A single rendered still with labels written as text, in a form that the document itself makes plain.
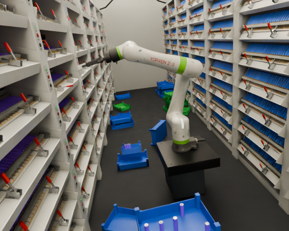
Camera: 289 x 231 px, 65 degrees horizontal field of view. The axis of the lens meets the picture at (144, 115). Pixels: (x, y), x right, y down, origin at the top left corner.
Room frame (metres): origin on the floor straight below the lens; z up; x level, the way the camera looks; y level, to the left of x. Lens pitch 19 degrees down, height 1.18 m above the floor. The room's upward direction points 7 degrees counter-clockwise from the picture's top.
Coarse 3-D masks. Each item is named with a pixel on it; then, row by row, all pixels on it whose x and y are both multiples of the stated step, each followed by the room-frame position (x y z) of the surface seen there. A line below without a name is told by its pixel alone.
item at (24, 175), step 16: (48, 128) 1.05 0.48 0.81; (32, 144) 0.91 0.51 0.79; (48, 144) 0.98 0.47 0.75; (0, 160) 0.77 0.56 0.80; (16, 160) 0.77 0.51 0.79; (32, 160) 0.82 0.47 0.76; (48, 160) 0.86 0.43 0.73; (0, 176) 0.60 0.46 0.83; (16, 176) 0.70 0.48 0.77; (32, 176) 0.72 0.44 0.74; (0, 192) 0.62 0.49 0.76; (16, 192) 0.60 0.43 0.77; (0, 208) 0.55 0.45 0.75; (16, 208) 0.56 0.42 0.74; (0, 224) 0.50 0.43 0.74
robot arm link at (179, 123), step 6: (174, 114) 1.58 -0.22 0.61; (180, 114) 1.56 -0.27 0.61; (168, 120) 1.59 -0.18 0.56; (174, 120) 1.48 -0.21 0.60; (180, 120) 1.46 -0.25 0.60; (186, 120) 1.46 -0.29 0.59; (174, 126) 1.46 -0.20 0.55; (180, 126) 1.44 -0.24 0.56; (186, 126) 1.45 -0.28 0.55; (174, 132) 1.47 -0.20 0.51; (180, 132) 1.45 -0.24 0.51; (186, 132) 1.45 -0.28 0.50; (174, 138) 1.47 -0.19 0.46; (180, 138) 1.45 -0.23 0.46; (186, 138) 1.45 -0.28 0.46
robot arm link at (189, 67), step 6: (180, 60) 1.45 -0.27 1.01; (186, 60) 1.46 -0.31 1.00; (192, 60) 1.47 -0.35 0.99; (198, 60) 1.50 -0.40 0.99; (180, 66) 1.44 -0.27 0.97; (186, 66) 1.45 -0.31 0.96; (192, 66) 1.45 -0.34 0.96; (198, 66) 1.46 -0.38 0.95; (180, 72) 1.46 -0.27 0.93; (186, 72) 1.45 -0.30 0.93; (192, 72) 1.45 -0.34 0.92; (198, 72) 1.46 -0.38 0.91
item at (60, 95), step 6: (60, 72) 1.75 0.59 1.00; (72, 72) 1.75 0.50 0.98; (78, 72) 1.75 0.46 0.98; (72, 78) 1.71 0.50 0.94; (78, 78) 1.75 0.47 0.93; (60, 84) 1.46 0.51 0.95; (66, 84) 1.49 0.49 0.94; (72, 84) 1.53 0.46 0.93; (66, 90) 1.35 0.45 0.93; (60, 96) 1.22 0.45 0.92
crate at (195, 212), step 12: (168, 204) 0.82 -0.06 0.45; (192, 204) 0.84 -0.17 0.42; (144, 216) 0.80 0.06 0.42; (156, 216) 0.81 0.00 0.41; (168, 216) 0.80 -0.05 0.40; (180, 216) 0.79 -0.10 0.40; (192, 216) 0.78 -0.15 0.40; (204, 216) 0.78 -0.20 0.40; (156, 228) 0.74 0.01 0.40; (168, 228) 0.74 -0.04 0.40; (180, 228) 0.73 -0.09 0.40; (192, 228) 0.72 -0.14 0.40; (204, 228) 0.71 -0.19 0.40; (216, 228) 0.64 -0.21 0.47
